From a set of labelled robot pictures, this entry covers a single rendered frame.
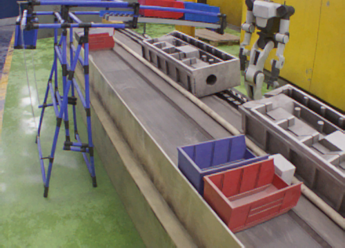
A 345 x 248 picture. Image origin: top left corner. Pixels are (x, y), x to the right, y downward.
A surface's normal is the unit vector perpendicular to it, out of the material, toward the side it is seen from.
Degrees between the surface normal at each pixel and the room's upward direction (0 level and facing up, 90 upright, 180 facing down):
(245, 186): 88
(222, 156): 88
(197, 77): 90
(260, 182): 88
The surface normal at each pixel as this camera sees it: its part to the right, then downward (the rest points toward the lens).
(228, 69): 0.41, 0.42
